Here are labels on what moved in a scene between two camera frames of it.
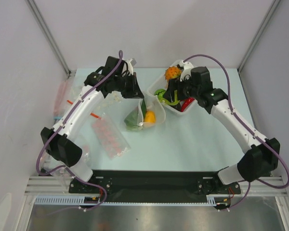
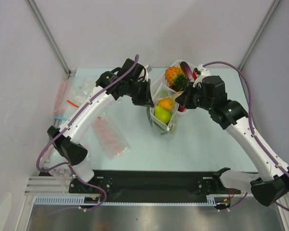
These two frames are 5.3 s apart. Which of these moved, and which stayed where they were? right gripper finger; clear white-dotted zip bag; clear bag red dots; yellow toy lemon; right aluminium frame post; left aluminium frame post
Moved: clear white-dotted zip bag; right gripper finger; yellow toy lemon
Stayed: clear bag red dots; left aluminium frame post; right aluminium frame post
